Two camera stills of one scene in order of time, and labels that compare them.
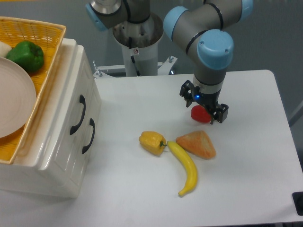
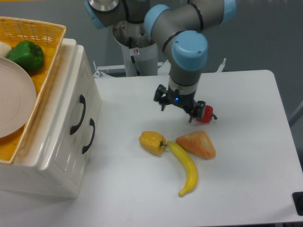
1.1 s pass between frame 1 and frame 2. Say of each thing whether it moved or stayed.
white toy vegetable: stayed
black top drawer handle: stayed
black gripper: moved
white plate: stayed
